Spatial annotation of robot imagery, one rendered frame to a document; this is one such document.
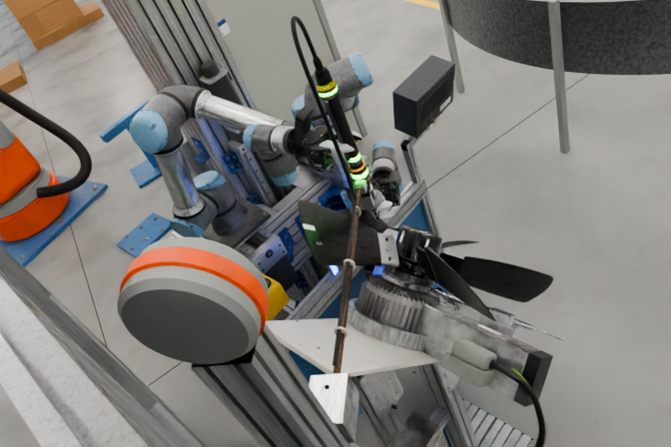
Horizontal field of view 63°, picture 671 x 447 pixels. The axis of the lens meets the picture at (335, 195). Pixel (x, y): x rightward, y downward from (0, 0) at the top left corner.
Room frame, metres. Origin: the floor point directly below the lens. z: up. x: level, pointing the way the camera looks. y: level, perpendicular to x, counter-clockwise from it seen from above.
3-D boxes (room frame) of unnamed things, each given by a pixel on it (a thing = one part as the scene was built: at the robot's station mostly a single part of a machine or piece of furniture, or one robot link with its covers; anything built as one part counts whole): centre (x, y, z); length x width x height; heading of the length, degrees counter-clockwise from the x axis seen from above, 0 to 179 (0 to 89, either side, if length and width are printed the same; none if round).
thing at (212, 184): (1.70, 0.41, 1.20); 0.13 x 0.12 x 0.14; 143
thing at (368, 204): (1.11, -0.08, 1.40); 0.09 x 0.07 x 0.10; 158
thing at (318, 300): (1.47, 0.03, 0.82); 0.90 x 0.04 x 0.08; 123
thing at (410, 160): (1.71, -0.33, 0.96); 0.03 x 0.03 x 0.20; 33
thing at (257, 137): (1.32, 0.11, 1.53); 0.11 x 0.08 x 0.09; 43
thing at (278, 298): (1.26, 0.36, 1.02); 0.16 x 0.10 x 0.11; 123
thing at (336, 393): (0.54, 0.15, 1.44); 0.10 x 0.07 x 0.08; 158
